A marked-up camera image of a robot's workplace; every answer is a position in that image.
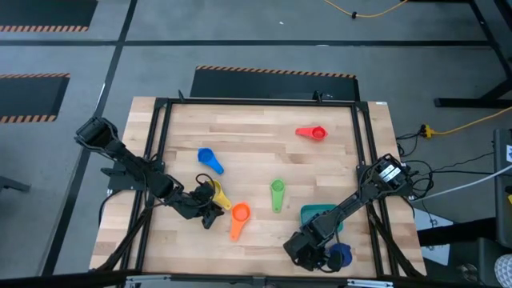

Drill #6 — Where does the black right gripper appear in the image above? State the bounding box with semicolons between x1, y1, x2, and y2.
282;228;346;274

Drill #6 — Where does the black cable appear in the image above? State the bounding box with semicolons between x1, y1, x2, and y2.
411;159;512;178

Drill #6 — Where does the orange measuring cup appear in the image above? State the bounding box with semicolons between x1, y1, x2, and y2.
229;202;252;242

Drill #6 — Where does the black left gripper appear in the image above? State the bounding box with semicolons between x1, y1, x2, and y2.
170;182;226;230

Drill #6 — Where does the grey cabinet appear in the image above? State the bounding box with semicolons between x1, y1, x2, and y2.
493;127;512;249

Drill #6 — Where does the red measuring cup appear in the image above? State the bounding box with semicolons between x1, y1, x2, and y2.
294;125;330;142

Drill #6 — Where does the white patterned ball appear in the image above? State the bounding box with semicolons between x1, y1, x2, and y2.
494;254;512;288

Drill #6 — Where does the white paper sheet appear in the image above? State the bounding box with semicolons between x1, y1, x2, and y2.
413;206;454;267

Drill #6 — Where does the black chair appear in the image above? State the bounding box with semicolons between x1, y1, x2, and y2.
415;218;512;288

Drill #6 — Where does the black table frame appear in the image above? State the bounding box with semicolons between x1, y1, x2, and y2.
90;90;427;288

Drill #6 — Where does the green measuring cup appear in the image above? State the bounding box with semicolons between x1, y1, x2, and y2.
270;178;286;214

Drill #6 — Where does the dark blue measuring cup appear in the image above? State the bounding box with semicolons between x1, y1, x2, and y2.
326;242;354;270

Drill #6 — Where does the teal plastic basket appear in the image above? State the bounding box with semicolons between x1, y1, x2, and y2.
299;203;345;234

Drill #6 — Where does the yellow extension cable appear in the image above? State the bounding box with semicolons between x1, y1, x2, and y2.
419;105;512;139
322;0;410;20

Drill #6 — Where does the black striped floor mat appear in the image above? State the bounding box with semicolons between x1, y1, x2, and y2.
0;72;71;125
189;65;361;102
0;0;99;34

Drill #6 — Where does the grey stand foot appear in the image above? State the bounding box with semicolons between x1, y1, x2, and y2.
0;174;32;194

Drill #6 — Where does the white cable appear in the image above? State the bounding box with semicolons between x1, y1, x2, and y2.
415;162;512;202

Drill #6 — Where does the yellow measuring cup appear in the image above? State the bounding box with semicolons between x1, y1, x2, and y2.
207;179;234;211

